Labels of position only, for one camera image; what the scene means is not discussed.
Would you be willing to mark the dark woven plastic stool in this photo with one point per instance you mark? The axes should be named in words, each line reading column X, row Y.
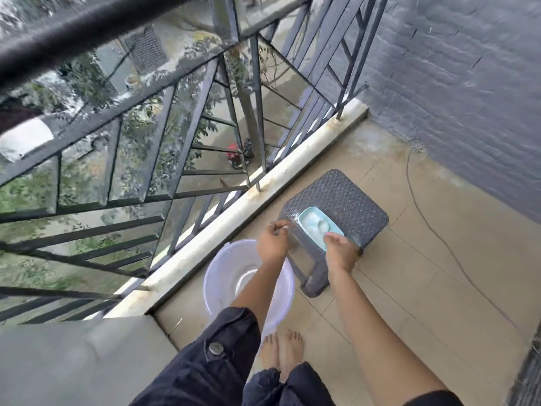
column 355, row 198

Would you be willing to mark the person's right forearm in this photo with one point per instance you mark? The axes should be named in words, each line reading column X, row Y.
column 380, row 338

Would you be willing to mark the person's dark sleeve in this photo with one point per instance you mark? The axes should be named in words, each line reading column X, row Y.
column 435, row 399
column 203, row 367

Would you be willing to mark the green trees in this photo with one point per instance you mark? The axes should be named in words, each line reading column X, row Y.
column 135, row 139

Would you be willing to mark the beige blue washing machine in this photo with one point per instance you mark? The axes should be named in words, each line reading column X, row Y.
column 84, row 363

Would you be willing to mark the person's left forearm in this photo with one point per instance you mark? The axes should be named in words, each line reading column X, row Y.
column 258, row 295

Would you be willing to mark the red brick white pillar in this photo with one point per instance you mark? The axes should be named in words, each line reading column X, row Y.
column 25, row 139

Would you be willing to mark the black metal balcony railing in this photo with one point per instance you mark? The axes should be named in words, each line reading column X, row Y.
column 84, row 33

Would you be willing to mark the pale blue detergent scoop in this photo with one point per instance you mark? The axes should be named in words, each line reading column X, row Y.
column 323, row 227

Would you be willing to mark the person's right foot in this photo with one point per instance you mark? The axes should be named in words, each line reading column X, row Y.
column 291, row 353

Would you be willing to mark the lavender plastic laundry basin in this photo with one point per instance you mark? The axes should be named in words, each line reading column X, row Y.
column 224, row 266

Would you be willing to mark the small red object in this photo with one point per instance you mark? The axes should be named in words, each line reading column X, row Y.
column 232, row 153

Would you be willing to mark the small twig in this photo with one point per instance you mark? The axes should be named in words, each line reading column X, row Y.
column 175, row 326

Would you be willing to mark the person's right hand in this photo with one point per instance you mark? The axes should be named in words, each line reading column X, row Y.
column 342, row 253

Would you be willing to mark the person's dark trousers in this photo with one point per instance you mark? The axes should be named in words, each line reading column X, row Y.
column 308, row 384

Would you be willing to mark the person's dark right sleeve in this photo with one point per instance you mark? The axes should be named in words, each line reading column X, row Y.
column 435, row 399

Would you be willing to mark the light blue detergent tray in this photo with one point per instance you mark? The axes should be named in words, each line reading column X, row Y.
column 308, row 217

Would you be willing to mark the person's left hand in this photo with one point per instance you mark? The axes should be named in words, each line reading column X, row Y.
column 274, row 247

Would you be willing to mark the person's dark left sleeve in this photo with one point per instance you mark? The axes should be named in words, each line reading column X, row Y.
column 203, row 367

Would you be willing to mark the grey grilled window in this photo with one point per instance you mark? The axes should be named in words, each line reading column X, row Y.
column 143, row 50

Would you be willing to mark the dark grey door mat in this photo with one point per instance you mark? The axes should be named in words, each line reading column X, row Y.
column 528, row 376

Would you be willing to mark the person's left foot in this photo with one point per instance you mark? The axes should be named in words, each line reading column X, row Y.
column 269, row 353

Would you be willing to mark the small floor drain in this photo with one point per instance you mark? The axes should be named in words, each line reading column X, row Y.
column 417, row 146

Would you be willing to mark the white concrete balcony ledge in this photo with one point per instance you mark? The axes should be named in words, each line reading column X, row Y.
column 253, row 198

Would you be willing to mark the person's foot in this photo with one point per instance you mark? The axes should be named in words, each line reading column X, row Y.
column 269, row 353
column 291, row 353

